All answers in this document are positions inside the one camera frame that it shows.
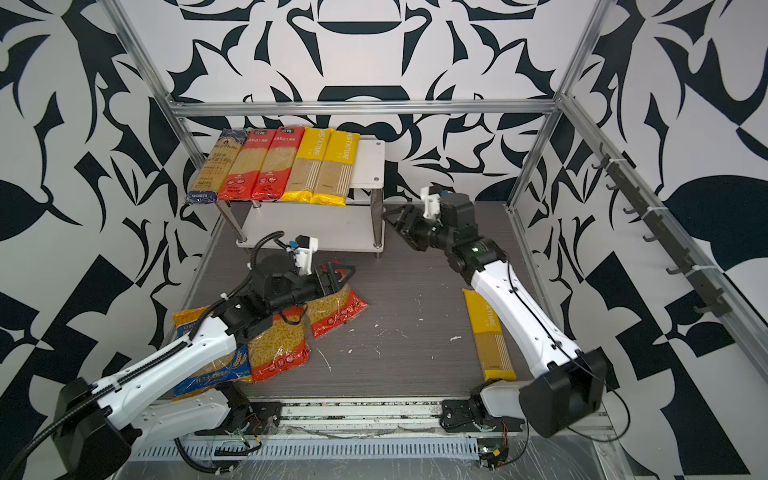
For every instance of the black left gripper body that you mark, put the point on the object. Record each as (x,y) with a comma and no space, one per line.
(299,289)

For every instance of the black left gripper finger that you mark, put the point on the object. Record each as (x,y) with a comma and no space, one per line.
(339,271)
(336,286)

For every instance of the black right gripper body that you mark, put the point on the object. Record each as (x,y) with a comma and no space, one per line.
(431,232)

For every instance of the red macaroni bag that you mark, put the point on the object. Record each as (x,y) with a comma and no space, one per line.
(331,312)
(277,350)

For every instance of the yellow spaghetti bag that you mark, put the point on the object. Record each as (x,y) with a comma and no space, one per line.
(487,330)
(306,167)
(336,170)

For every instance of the red long spaghetti bag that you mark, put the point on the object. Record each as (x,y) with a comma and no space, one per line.
(243,175)

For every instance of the red noodle bag long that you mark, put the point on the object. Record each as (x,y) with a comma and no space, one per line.
(275,172)

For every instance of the blue-ended spaghetti bag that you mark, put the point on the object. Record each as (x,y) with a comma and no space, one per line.
(220,160)

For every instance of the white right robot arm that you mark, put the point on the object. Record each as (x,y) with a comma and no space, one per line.
(568,382)

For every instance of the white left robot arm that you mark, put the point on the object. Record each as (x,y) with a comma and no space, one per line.
(99,426)

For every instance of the white two-tier shelf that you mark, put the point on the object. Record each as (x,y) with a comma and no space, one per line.
(353,228)

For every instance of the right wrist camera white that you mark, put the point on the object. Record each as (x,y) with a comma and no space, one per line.
(431,198)

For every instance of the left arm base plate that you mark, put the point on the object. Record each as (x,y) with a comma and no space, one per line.
(261,417)

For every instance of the white slotted cable duct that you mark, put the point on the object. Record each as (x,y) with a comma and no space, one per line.
(273,449)

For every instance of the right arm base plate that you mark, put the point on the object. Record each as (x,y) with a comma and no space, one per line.
(469,415)

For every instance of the aluminium frame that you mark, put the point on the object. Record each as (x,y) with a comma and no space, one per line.
(744,324)

